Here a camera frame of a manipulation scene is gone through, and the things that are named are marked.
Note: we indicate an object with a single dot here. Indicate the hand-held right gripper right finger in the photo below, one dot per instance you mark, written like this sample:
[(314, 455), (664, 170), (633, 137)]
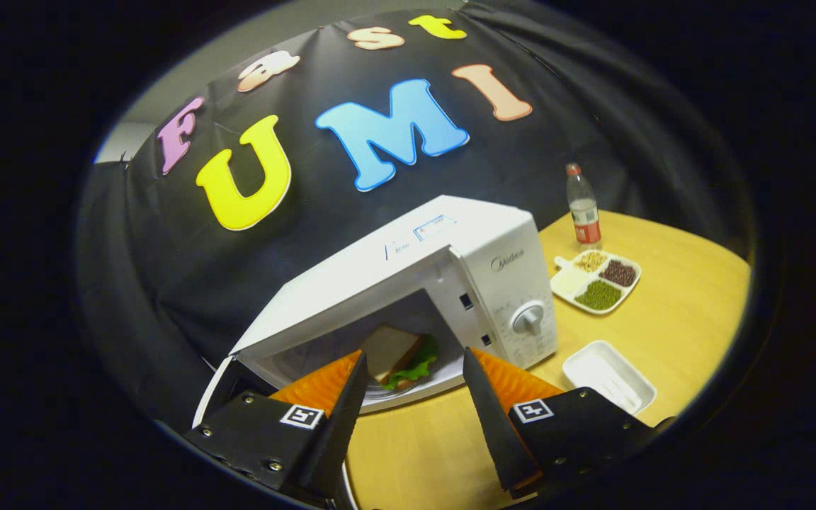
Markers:
[(496, 439)]

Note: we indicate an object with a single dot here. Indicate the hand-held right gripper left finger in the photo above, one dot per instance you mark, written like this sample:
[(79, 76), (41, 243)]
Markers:
[(341, 439)]

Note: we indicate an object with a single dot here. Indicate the sandwich with lettuce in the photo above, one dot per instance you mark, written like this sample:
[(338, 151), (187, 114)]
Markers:
[(390, 350)]

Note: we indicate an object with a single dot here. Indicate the white microwave oven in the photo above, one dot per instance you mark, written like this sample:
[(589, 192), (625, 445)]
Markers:
[(415, 255)]

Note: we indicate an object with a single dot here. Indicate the small white rectangular tray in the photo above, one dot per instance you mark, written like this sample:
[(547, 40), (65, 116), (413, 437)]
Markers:
[(606, 375)]

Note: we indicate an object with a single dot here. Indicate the white divided dish with beans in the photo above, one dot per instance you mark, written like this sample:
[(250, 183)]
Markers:
[(596, 283)]

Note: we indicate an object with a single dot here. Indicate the plastic bottle with red label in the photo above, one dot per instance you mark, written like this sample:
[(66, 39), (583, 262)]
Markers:
[(584, 212)]

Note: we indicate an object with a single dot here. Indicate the black backdrop cloth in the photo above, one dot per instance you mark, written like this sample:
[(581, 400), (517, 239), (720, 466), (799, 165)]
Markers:
[(167, 269)]

